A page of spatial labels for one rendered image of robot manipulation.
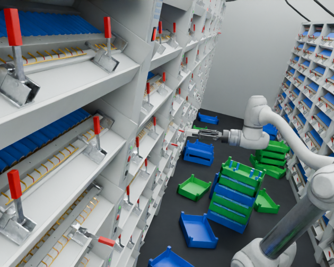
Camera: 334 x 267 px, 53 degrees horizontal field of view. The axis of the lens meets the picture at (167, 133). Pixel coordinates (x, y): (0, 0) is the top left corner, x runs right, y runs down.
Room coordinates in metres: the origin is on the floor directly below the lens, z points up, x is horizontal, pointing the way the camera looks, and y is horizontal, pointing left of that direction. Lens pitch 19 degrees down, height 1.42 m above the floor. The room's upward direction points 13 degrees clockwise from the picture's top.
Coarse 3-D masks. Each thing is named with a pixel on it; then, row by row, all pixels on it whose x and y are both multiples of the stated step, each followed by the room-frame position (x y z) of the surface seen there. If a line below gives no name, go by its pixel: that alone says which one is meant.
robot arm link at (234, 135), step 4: (232, 132) 1.72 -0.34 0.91; (236, 132) 1.72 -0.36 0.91; (240, 132) 1.72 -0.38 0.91; (232, 136) 1.70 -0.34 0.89; (236, 136) 1.70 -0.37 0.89; (228, 140) 1.71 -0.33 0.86; (232, 140) 1.70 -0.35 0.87; (236, 140) 1.69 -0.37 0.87; (232, 144) 1.71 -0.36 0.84; (236, 144) 1.70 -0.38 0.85
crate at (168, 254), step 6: (168, 246) 1.74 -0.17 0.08; (168, 252) 1.73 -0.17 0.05; (156, 258) 1.65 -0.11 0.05; (162, 258) 1.71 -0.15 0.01; (168, 258) 1.73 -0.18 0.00; (174, 258) 1.72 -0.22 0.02; (180, 258) 1.69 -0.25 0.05; (150, 264) 1.58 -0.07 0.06; (156, 264) 1.65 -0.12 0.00; (162, 264) 1.66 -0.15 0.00; (168, 264) 1.67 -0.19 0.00; (174, 264) 1.68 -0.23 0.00; (180, 264) 1.69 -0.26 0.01; (186, 264) 1.67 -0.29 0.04
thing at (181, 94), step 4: (180, 88) 2.17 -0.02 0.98; (176, 92) 2.15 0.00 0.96; (180, 92) 2.17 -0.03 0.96; (184, 92) 2.16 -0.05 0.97; (176, 96) 2.08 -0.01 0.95; (180, 96) 2.16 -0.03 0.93; (184, 96) 2.16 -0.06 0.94; (176, 100) 2.00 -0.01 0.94; (180, 100) 2.00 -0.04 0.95; (176, 104) 1.94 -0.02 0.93; (180, 104) 2.00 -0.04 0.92; (172, 108) 1.74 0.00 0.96; (176, 108) 1.88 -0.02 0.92; (172, 112) 1.73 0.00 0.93; (172, 116) 1.56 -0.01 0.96
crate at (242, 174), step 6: (228, 162) 2.46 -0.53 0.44; (234, 162) 2.46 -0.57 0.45; (222, 168) 2.29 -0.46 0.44; (228, 168) 2.41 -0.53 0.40; (240, 168) 2.43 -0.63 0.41; (246, 168) 2.42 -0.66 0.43; (228, 174) 2.27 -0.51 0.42; (234, 174) 2.25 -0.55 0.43; (240, 174) 2.24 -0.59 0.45; (246, 174) 2.37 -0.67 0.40; (258, 174) 2.38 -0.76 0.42; (264, 174) 2.33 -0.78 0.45; (240, 180) 2.23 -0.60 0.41; (246, 180) 2.22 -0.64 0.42; (252, 180) 2.20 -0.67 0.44; (258, 180) 2.19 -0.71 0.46; (258, 186) 2.18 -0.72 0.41
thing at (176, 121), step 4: (176, 116) 2.17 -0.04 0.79; (172, 120) 2.15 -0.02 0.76; (176, 120) 2.17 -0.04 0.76; (180, 120) 2.16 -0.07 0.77; (176, 124) 2.16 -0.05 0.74; (176, 128) 2.10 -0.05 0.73; (168, 132) 1.95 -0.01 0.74; (172, 132) 1.99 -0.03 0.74; (168, 136) 1.89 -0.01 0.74; (168, 140) 1.83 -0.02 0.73; (164, 148) 1.71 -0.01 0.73; (164, 152) 1.56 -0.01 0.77
